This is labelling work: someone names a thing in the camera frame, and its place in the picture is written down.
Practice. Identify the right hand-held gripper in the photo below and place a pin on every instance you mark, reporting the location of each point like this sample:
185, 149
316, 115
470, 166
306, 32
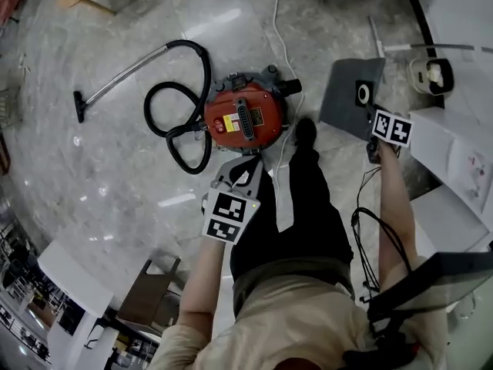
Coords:
393, 129

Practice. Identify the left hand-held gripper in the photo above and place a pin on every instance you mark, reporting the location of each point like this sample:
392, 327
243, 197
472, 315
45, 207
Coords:
227, 214

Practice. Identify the grey dust bag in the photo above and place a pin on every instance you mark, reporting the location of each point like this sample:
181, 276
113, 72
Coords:
343, 98

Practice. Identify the person's right forearm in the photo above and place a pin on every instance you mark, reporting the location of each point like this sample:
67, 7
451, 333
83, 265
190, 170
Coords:
393, 206

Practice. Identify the person's left forearm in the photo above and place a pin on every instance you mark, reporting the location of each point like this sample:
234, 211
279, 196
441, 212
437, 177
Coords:
204, 280

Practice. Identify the red and teal vacuum cleaner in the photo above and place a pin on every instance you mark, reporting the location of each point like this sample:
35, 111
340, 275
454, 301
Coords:
242, 122

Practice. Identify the small white waste bin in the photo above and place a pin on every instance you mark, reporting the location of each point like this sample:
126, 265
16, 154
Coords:
421, 77

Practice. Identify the white drawer cabinet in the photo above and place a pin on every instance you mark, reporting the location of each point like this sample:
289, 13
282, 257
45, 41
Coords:
435, 137

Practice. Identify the crumpled white tissue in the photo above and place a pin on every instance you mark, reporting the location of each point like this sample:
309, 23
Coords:
435, 73

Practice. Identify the person's black trousers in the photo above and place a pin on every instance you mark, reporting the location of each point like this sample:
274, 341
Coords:
319, 214

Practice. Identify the white floor mop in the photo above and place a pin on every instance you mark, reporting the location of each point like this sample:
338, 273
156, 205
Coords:
431, 46

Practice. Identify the dark grey open cabinet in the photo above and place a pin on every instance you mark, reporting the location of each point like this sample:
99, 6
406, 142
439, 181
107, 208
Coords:
146, 291

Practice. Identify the person's beige shirt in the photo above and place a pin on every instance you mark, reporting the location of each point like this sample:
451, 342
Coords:
292, 330

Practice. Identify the black flat panel device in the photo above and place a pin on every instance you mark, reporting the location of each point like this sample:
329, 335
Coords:
443, 276

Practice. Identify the white block counter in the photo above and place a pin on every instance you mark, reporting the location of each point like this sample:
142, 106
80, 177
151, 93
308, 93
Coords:
69, 272

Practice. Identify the wooden board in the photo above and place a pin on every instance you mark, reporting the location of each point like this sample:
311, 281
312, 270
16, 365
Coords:
3, 156

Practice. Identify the dark cluttered shelving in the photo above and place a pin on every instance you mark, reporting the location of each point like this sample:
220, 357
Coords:
19, 322

